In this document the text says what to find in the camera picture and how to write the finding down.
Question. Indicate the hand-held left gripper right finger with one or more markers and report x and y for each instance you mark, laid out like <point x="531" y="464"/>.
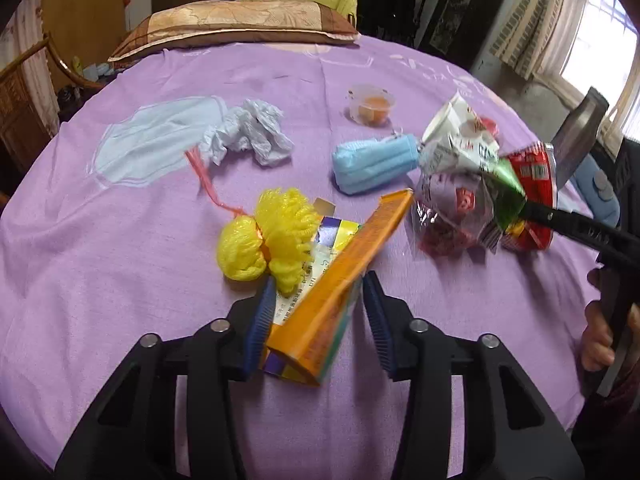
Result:
<point x="379" y="320"/>

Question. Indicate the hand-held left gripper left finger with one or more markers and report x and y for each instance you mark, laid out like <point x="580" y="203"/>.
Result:
<point x="260" y="332"/>

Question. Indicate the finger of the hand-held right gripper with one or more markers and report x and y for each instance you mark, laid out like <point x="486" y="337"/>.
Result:
<point x="570" y="225"/>

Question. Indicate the orange cardboard box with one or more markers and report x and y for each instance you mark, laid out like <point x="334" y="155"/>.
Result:
<point x="325" y="300"/>

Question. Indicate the silver green snack wrapper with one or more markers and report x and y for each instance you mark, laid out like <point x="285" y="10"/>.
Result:
<point x="487" y="175"/>

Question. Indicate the purple yellow carton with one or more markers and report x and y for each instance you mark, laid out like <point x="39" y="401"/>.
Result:
<point x="336" y="232"/>

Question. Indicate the yellow foam fruit net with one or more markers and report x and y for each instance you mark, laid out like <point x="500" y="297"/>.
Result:
<point x="270" y="235"/>

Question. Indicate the clear red snack wrapper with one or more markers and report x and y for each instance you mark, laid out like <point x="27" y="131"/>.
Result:
<point x="450" y="220"/>

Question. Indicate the crushed white paper cup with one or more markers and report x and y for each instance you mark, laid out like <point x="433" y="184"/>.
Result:
<point x="450" y="122"/>

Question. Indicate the person's right hand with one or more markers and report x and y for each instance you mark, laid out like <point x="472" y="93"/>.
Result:
<point x="596" y="335"/>

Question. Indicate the blue padded cloth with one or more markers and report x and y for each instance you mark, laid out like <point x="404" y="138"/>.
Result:
<point x="597" y="192"/>

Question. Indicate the grey metal bottle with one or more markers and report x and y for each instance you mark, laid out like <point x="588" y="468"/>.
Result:
<point x="580" y="132"/>

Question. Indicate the red jelly in clear cup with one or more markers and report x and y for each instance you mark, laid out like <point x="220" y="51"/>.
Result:
<point x="491" y="126"/>

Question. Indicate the blue face mask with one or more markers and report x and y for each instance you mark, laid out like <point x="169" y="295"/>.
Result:
<point x="372" y="162"/>

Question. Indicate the red mesh strip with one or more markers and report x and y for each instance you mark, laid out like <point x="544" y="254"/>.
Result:
<point x="204" y="177"/>

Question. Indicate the window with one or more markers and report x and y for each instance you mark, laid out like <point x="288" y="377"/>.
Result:
<point x="605" y="35"/>

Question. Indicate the crumpled white tissue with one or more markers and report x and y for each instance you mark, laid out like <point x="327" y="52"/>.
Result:
<point x="247" y="132"/>

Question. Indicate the striped beige curtain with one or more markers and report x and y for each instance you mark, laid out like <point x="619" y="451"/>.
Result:
<point x="537" y="20"/>

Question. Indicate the clear plastic cup orange contents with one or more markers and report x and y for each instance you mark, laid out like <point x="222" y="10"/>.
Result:
<point x="372" y="105"/>

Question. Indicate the dark framed picture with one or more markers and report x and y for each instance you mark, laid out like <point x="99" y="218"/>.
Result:
<point x="452" y="7"/>

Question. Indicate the black jacket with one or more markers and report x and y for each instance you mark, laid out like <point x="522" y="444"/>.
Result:
<point x="387" y="5"/>

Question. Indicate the brown beige pillow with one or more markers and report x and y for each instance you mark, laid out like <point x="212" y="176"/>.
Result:
<point x="235" y="25"/>

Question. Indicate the wooden armchair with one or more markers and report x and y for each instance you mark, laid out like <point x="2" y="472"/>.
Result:
<point x="30" y="100"/>

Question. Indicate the floral red white curtain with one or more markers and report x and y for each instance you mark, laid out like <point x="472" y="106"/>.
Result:
<point x="32" y="60"/>

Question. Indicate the wooden door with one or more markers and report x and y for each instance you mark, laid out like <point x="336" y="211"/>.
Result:
<point x="85" y="20"/>

